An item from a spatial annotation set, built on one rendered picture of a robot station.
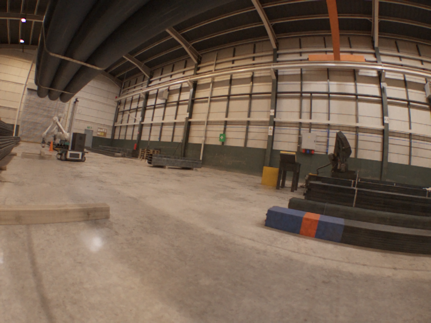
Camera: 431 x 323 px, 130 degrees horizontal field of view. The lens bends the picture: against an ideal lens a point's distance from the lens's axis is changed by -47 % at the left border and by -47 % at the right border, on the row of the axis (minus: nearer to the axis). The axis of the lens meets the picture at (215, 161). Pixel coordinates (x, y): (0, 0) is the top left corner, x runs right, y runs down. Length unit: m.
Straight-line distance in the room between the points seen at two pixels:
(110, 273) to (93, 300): 0.20
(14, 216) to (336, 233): 2.34
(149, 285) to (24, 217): 0.93
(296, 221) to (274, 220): 0.21
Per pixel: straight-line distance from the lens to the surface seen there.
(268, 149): 9.88
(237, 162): 10.74
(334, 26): 8.32
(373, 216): 2.67
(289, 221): 1.75
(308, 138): 9.51
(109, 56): 1.10
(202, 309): 0.78
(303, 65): 10.45
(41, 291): 0.86
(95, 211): 1.51
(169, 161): 7.42
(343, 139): 4.72
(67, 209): 1.44
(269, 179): 5.70
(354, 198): 2.81
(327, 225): 1.71
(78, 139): 6.00
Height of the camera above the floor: 0.55
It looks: level
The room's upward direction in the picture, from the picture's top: 7 degrees clockwise
